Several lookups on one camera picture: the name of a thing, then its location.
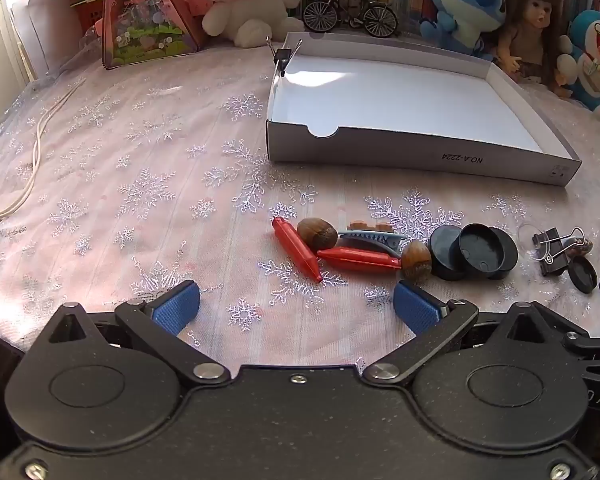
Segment red crayon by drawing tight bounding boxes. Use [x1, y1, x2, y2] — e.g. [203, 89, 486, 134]
[272, 217, 325, 283]
[317, 247, 403, 273]

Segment brown hair clip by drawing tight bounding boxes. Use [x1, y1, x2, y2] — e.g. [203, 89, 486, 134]
[347, 219, 393, 233]

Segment clear suction cup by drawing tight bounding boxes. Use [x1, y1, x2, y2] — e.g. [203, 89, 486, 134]
[517, 222, 548, 261]

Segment blue alien plush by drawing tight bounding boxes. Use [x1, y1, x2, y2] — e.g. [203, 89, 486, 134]
[407, 0, 508, 56]

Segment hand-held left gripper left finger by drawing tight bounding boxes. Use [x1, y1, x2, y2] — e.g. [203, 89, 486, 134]
[47, 280, 231, 386]

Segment pink bunny plush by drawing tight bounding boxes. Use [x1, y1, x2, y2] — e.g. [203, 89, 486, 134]
[180, 0, 306, 48]

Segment miniature black bicycle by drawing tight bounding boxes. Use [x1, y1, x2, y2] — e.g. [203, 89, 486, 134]
[302, 0, 401, 38]

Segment pink triangular toy house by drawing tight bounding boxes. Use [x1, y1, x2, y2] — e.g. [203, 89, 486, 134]
[101, 0, 206, 71]

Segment long-haired baby doll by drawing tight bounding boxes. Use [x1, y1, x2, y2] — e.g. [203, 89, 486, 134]
[490, 0, 571, 98]

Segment small black plastic cap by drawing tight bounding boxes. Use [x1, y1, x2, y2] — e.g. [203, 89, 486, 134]
[567, 256, 598, 295]

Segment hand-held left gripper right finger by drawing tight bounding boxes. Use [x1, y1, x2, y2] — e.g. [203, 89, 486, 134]
[362, 280, 588, 386]

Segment white cable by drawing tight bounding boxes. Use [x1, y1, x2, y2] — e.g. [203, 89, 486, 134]
[0, 77, 88, 221]

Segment black binder clip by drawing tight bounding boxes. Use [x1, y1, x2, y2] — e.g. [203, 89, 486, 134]
[531, 227, 586, 277]
[266, 36, 303, 77]

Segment blue hair clip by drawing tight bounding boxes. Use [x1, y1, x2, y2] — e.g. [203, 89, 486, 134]
[337, 229, 410, 253]

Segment brown acorn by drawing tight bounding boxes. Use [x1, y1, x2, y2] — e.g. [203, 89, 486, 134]
[401, 240, 433, 282]
[297, 217, 338, 252]

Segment pink snowflake tablecloth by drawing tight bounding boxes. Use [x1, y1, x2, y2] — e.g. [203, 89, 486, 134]
[0, 25, 600, 376]

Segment white cardboard box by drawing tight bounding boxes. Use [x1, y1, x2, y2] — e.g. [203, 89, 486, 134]
[266, 31, 582, 187]

